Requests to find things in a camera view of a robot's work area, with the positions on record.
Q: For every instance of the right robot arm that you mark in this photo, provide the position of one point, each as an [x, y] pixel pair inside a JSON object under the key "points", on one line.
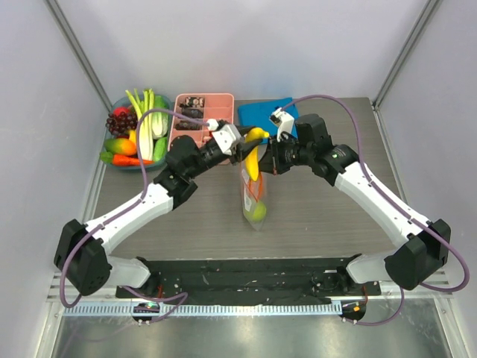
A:
{"points": [[306, 142]]}

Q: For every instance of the clear zip top bag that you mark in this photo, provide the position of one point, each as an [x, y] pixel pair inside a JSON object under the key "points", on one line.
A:
{"points": [[253, 199]]}

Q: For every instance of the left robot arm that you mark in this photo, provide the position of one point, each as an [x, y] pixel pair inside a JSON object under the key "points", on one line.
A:
{"points": [[84, 251]]}

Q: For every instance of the green pear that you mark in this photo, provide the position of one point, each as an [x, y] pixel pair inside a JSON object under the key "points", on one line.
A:
{"points": [[257, 213]]}

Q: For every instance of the small orange fruit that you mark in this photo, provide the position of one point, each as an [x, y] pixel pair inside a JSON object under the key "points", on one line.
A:
{"points": [[256, 188]]}

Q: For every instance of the green celery stalks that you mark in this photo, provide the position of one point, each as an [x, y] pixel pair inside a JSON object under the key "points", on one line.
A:
{"points": [[143, 130]]}

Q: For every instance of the blue folded cloth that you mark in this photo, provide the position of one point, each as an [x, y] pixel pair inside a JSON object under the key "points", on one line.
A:
{"points": [[257, 114]]}

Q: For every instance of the yellow banana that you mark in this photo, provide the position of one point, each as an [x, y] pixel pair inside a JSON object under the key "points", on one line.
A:
{"points": [[252, 159]]}

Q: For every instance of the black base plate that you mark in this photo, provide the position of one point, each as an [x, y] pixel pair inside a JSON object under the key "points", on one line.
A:
{"points": [[253, 282]]}

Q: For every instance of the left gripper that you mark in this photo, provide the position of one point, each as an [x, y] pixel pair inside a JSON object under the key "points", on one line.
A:
{"points": [[241, 153]]}

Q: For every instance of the green lettuce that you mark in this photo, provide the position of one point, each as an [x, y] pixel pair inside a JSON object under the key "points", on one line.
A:
{"points": [[159, 128]]}

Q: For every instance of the red apple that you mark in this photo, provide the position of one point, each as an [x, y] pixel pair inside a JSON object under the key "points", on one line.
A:
{"points": [[121, 111]]}

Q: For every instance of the green orange mango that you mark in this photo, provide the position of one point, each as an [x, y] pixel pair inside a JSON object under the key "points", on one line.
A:
{"points": [[120, 146]]}

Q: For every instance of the purple grape bunch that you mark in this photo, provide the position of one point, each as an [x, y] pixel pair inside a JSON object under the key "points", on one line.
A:
{"points": [[121, 124]]}

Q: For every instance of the perforated cable rail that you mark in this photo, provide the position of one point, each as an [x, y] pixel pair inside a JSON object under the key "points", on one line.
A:
{"points": [[143, 309]]}

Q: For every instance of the yellow starfruit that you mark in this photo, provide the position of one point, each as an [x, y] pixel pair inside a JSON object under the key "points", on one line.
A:
{"points": [[132, 136]]}

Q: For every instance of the teal food bowl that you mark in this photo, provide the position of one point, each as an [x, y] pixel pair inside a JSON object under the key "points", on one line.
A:
{"points": [[149, 164]]}

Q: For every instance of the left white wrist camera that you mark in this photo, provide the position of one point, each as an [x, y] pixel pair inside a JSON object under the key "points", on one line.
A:
{"points": [[225, 134]]}

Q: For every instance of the orange carrot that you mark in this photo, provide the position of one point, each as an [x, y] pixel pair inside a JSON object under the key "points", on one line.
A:
{"points": [[118, 159]]}

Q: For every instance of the pink divided tray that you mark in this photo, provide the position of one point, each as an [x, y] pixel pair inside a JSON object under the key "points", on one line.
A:
{"points": [[218, 106]]}

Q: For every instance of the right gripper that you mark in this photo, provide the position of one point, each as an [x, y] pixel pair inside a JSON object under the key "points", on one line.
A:
{"points": [[274, 158]]}

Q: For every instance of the dark sushi roll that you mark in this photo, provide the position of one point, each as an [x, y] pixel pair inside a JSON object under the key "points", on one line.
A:
{"points": [[183, 125], [193, 113], [192, 102]]}

